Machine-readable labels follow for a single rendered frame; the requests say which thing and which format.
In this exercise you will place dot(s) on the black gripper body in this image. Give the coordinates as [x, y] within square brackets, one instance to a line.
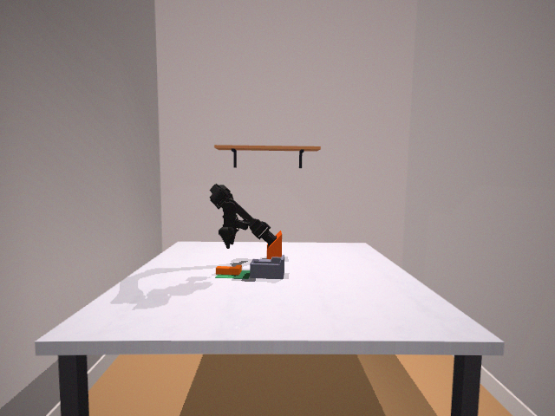
[228, 224]

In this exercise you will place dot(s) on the orange l-shaped part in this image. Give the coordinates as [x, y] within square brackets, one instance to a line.
[227, 270]

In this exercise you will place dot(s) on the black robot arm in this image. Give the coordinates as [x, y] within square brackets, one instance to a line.
[222, 197]

